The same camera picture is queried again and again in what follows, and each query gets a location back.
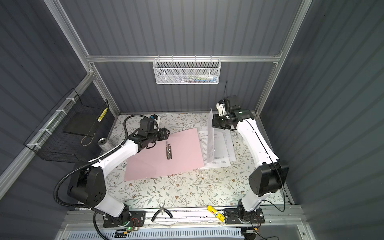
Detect pink file folder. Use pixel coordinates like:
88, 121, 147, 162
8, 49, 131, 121
124, 128, 205, 182

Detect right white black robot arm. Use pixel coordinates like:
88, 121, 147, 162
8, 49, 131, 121
209, 96, 289, 224

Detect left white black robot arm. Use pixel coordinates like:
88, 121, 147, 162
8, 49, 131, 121
68, 115, 171, 227

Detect metal folder clip mechanism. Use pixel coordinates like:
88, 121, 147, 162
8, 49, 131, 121
166, 141, 172, 160

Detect silver metal can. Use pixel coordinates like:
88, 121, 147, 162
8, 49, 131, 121
98, 138, 113, 152

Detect yellow marker in basket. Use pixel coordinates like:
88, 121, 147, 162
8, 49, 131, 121
97, 108, 108, 122

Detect black foam pad in basket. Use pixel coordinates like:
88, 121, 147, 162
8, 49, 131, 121
63, 113, 101, 137

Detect floral table mat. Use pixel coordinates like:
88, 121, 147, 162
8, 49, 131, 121
105, 113, 256, 209

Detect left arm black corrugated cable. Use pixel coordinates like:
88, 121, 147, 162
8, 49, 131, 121
52, 113, 151, 240

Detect white wire wall basket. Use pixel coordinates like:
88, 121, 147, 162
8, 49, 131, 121
153, 58, 222, 85

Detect black handled pliers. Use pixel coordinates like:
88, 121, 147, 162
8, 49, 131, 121
151, 207, 173, 222

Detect black wire side basket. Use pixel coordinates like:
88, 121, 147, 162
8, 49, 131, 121
24, 89, 110, 163

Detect yellow tube on rail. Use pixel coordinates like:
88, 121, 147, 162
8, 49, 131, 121
207, 205, 226, 222

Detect white ventilated cable duct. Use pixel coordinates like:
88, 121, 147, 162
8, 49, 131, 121
67, 227, 244, 240

